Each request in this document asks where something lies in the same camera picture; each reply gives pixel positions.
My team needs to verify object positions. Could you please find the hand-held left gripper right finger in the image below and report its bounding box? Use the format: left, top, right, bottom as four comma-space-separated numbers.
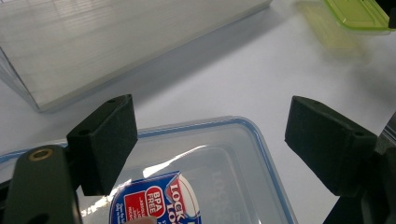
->
284, 95, 379, 198

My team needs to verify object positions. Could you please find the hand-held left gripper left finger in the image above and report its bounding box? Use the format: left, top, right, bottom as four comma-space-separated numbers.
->
66, 94, 139, 197

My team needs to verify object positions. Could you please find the green plastic container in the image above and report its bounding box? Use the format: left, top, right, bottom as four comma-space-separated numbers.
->
323, 0, 396, 35

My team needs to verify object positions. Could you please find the white wire rack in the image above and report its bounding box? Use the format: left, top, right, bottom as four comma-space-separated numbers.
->
0, 0, 274, 113

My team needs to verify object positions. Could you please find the clear container with blue-rimmed lid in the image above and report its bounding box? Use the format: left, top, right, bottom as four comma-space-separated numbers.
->
0, 116, 299, 224

